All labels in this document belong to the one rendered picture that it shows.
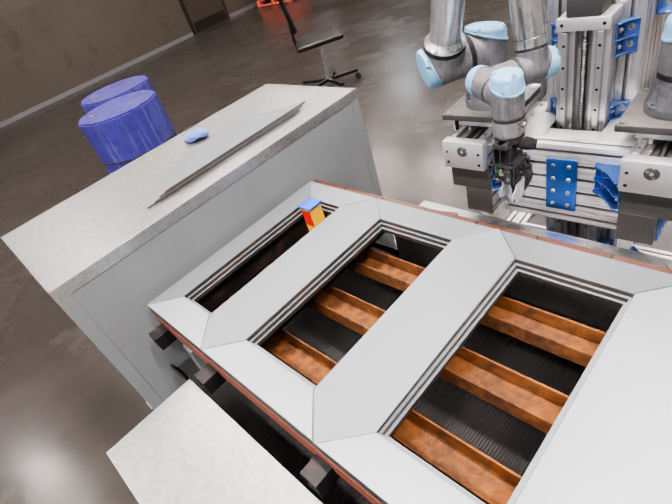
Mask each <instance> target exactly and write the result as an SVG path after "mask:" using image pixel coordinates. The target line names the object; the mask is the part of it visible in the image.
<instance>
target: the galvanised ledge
mask: <svg viewBox="0 0 672 504"><path fill-rule="evenodd" d="M419 206H423V207H427V209H428V208H431V209H435V210H441V211H451V212H457V214H458V215H459V216H463V217H467V218H470V219H474V220H478V222H479V221H482V222H486V223H491V222H492V221H493V220H496V221H500V222H505V223H509V224H514V225H518V226H522V227H527V228H531V229H536V230H540V231H544V232H549V233H553V234H558V235H562V236H566V237H571V238H575V239H580V240H584V241H588V243H587V244H586V246H585V247H586V248H590V249H594V250H598V251H602V252H605V253H609V254H613V255H612V258H613V257H614V255H617V256H621V257H625V258H629V259H633V260H637V261H641V262H645V263H649V264H653V265H657V266H661V267H665V268H668V267H667V266H666V264H667V265H670V266H672V260H670V259H666V258H662V257H658V256H653V255H649V254H645V253H641V252H637V251H633V250H629V249H624V248H620V247H616V246H612V245H608V244H604V243H599V242H595V241H591V240H587V239H583V238H579V237H574V236H570V235H566V234H562V233H558V232H554V231H550V230H545V229H541V228H537V227H533V226H529V225H525V224H520V223H516V222H512V221H508V220H504V219H500V218H495V217H491V216H487V215H483V214H479V213H475V212H471V211H466V210H462V209H458V208H454V207H450V206H446V205H441V204H437V203H433V202H429V201H425V200H424V201H423V202H422V203H421V204H420V205H419ZM394 237H398V238H401V239H404V240H407V241H410V242H413V243H416V244H419V245H423V246H426V247H429V248H432V249H435V250H438V251H442V250H440V249H436V248H433V247H430V246H427V245H424V244H421V243H418V242H414V241H411V240H408V239H405V238H402V237H399V236H396V235H394ZM517 276H519V277H522V278H525V279H529V280H532V281H535V282H538V283H541V284H544V285H547V286H550V287H554V288H557V289H560V290H563V291H566V292H569V293H572V294H575V295H579V296H582V297H585V298H588V299H591V300H594V301H597V302H600V303H604V304H607V305H610V306H613V307H616V308H619V309H621V307H619V306H616V305H613V304H609V303H606V302H603V301H600V300H597V299H594V298H591V297H587V296H584V295H581V294H578V293H575V292H572V291H569V290H565V289H562V288H559V287H556V286H553V285H550V284H547V283H543V282H540V281H537V280H534V279H531V278H528V277H525V276H521V275H517Z"/></svg>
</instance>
